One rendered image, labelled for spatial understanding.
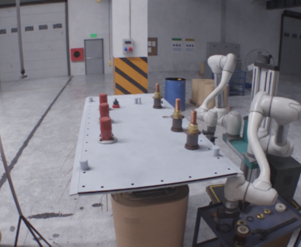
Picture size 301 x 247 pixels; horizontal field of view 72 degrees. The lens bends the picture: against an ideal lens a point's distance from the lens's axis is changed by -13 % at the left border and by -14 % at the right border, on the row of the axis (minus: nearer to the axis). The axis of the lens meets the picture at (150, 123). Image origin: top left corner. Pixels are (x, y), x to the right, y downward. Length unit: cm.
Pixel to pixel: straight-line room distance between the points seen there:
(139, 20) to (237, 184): 581
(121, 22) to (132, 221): 572
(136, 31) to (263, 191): 583
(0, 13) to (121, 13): 1064
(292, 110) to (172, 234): 105
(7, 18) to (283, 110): 1537
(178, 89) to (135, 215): 538
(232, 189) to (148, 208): 46
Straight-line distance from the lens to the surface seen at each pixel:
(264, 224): 164
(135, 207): 133
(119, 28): 655
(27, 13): 1548
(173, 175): 106
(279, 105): 150
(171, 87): 648
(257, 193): 128
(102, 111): 168
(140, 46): 661
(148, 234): 149
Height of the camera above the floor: 193
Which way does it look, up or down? 20 degrees down
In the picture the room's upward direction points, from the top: straight up
